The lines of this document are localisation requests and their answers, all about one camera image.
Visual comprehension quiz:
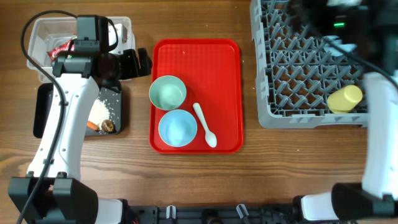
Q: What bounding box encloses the blue bowl with rice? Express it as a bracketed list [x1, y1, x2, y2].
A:
[158, 110, 198, 147]

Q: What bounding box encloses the orange carrot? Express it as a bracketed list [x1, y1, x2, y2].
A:
[86, 121, 100, 131]

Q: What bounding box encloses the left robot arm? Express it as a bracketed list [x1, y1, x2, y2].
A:
[8, 15, 152, 223]

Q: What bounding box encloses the red snack wrapper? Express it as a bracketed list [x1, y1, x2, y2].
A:
[47, 35, 77, 62]

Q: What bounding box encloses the black square bin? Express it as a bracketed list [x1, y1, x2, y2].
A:
[33, 82, 123, 139]

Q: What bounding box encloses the yellow plastic cup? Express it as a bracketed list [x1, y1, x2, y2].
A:
[327, 85, 363, 114]

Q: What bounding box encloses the red plastic tray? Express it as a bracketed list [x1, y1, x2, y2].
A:
[149, 39, 244, 154]

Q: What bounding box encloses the green bowl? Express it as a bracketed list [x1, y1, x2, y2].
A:
[149, 75, 187, 111]

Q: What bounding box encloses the white plastic spoon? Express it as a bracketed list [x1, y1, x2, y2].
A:
[193, 103, 217, 148]

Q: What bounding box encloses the white rice pile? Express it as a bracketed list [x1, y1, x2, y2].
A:
[88, 98, 116, 129]

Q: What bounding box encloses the grey dishwasher rack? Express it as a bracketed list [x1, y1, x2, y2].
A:
[250, 0, 368, 129]

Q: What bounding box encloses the clear plastic bin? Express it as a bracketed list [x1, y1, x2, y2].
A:
[28, 16, 136, 74]

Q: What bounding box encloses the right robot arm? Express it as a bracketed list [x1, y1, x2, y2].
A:
[287, 1, 397, 223]

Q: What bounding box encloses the brown food scrap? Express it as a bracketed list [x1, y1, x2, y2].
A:
[101, 119, 116, 134]

